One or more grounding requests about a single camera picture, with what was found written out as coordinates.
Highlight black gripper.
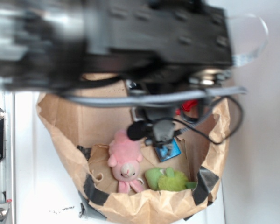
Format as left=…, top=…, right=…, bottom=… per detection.
left=128, top=79, right=180, bottom=149

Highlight blue wooden block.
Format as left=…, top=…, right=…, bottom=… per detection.
left=155, top=139, right=181, bottom=162

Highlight green plush toy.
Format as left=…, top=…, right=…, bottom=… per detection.
left=145, top=167, right=197, bottom=192

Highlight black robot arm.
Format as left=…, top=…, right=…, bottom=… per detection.
left=0, top=0, right=233, bottom=147

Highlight black foam microphone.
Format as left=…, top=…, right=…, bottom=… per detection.
left=127, top=121, right=146, bottom=141

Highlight pink plush toy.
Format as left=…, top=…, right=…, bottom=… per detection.
left=107, top=130, right=144, bottom=194

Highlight brown paper bag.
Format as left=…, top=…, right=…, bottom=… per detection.
left=37, top=94, right=230, bottom=224

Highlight white plastic tray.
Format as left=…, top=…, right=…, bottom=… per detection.
left=13, top=88, right=226, bottom=224

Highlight thin black cable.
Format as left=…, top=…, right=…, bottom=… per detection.
left=172, top=95, right=245, bottom=145

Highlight grey braided cable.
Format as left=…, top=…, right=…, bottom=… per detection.
left=63, top=85, right=248, bottom=108

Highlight white ribbon cable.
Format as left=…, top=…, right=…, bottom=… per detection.
left=227, top=13, right=269, bottom=67

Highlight aluminium frame rail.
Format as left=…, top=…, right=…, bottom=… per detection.
left=0, top=78, right=16, bottom=224

